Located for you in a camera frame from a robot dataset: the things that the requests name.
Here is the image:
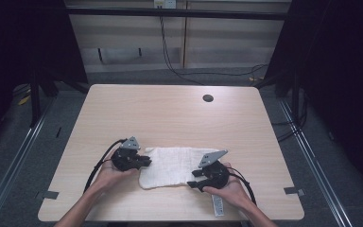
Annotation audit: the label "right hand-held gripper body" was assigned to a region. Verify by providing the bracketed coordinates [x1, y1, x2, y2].
[198, 149, 232, 190]

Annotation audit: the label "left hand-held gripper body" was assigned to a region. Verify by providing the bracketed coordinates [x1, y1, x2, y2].
[111, 135, 143, 173]

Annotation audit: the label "white towel with label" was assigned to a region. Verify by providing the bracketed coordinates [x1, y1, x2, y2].
[138, 146, 227, 218]

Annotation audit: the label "person's right hand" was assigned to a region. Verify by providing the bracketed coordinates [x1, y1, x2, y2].
[202, 162, 251, 211]

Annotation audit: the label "person's left hand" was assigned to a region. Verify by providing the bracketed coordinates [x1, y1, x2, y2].
[95, 156, 140, 192]

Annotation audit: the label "grey tape strip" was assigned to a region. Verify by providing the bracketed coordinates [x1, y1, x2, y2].
[42, 190, 61, 201]
[283, 186, 306, 197]

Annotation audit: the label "yellow item on floor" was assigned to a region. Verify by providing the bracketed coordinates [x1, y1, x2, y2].
[17, 95, 32, 106]

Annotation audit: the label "black horizontal metal bar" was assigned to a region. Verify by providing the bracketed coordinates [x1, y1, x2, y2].
[65, 7, 293, 22]

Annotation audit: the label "left hand-held gripper black cable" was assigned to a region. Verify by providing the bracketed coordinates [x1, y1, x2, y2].
[82, 138, 129, 194]

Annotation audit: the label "hand-held gripper black cable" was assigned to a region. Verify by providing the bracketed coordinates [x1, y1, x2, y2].
[82, 138, 129, 194]
[226, 166, 258, 206]

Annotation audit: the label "right hand-held gripper black cable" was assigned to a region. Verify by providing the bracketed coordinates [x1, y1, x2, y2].
[226, 166, 258, 206]

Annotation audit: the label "black floor cables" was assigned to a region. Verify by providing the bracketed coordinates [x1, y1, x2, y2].
[270, 88, 308, 144]

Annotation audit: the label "silver floor rail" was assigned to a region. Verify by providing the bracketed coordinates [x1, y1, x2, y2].
[278, 98, 354, 227]
[0, 102, 57, 227]

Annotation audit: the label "long black hanging cable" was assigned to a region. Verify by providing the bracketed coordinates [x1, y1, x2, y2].
[158, 15, 269, 87]

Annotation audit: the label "white wall outlet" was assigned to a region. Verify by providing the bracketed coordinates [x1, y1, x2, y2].
[152, 0, 178, 9]

